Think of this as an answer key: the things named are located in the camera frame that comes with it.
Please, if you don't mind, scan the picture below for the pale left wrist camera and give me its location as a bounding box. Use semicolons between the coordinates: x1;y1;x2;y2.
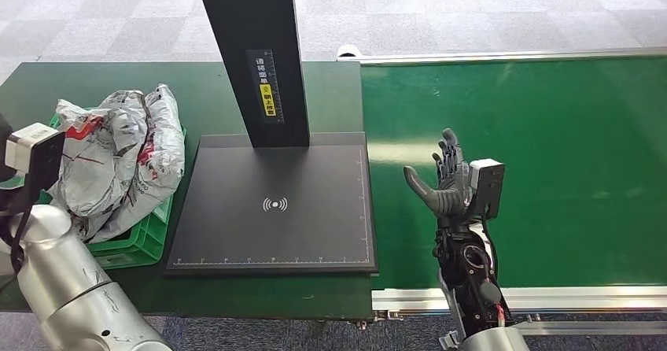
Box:
4;123;66;209

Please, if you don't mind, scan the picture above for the aluminium conveyor side rail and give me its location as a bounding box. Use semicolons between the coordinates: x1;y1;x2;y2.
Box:
372;286;667;337
337;46;667;65

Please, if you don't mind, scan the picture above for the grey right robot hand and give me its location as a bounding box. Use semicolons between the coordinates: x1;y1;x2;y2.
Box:
402;127;473;220

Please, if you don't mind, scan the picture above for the grey red-print mailer bag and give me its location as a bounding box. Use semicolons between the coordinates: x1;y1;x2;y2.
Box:
98;83;184;149

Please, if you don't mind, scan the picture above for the grey poly mailer package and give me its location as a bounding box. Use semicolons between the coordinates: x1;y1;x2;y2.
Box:
50;91;153;220

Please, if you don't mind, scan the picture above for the dark green table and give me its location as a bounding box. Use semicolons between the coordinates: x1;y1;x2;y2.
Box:
0;61;374;321

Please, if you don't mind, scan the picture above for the white conveyor roller cap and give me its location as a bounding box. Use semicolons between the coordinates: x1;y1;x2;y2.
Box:
337;43;364;61

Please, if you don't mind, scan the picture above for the green conveyor belt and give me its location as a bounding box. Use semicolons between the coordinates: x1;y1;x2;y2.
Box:
360;56;667;290

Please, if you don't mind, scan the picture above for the green plastic crate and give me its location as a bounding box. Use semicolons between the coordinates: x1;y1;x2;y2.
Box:
39;113;187;271

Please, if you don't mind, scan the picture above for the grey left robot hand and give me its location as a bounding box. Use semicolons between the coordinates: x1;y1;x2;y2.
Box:
0;113;15;184

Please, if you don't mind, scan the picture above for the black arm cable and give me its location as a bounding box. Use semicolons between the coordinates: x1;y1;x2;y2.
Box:
0;181;33;278

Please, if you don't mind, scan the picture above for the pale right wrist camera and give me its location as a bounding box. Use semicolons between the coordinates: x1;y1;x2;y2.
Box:
467;158;507;220

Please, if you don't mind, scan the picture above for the black inbound scanner machine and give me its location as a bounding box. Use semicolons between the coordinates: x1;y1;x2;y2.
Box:
165;0;379;277

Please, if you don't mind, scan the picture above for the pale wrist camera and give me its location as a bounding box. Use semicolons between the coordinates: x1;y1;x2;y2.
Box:
4;123;66;209
467;158;507;220

